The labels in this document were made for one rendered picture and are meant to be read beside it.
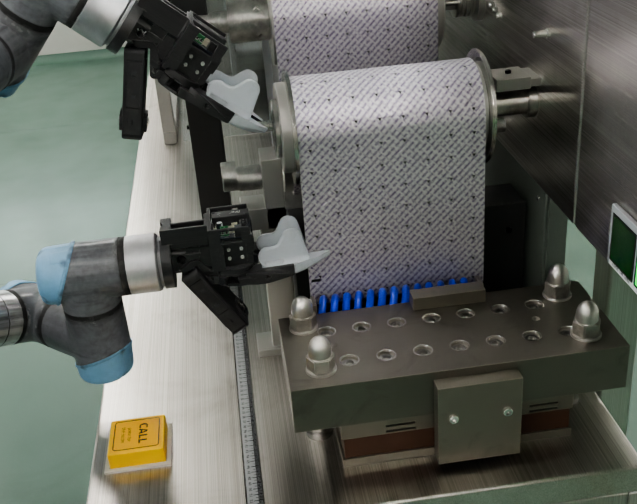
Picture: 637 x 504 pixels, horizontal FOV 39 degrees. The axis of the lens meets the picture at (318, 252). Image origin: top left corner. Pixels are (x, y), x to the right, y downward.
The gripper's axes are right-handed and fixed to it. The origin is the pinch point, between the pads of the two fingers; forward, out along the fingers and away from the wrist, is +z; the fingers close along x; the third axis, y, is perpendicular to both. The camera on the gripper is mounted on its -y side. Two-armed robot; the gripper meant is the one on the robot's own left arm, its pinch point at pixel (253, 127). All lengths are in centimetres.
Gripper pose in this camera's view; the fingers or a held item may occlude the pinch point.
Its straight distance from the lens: 113.1
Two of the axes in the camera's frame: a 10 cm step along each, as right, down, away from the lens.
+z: 8.0, 4.8, 3.5
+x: -1.2, -4.5, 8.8
